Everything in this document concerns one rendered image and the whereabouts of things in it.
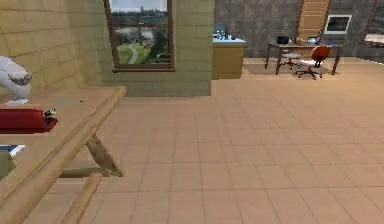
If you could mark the light wooden dining table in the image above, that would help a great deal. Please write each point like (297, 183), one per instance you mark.
(76, 113)

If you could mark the black box on desk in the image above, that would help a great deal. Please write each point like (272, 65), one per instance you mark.
(283, 40)

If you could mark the dark brown desk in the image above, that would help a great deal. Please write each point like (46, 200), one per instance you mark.
(301, 46)

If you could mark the tan object on desk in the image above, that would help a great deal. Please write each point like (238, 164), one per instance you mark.
(300, 41)

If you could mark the wooden counter with blue top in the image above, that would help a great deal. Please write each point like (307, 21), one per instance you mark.
(227, 58)

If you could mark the blue bottles on counter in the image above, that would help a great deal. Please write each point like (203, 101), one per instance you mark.
(221, 32)

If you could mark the brown framed window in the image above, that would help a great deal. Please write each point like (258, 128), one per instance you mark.
(141, 33)

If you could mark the grey office chair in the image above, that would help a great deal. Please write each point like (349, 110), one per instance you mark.
(289, 57)

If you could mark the grey pencil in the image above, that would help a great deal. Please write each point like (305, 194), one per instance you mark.
(68, 101)

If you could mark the orange office chair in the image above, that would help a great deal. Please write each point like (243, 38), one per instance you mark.
(315, 61)

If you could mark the silver kettle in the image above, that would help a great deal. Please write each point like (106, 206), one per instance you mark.
(312, 40)

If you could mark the small black and white object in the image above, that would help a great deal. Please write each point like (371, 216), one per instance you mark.
(50, 112)

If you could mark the light wooden shelf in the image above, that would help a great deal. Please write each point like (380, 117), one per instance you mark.
(312, 18)

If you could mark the red box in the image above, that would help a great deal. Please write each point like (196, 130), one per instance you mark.
(23, 120)

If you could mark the white and blue book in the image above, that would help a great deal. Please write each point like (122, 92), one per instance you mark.
(13, 150)

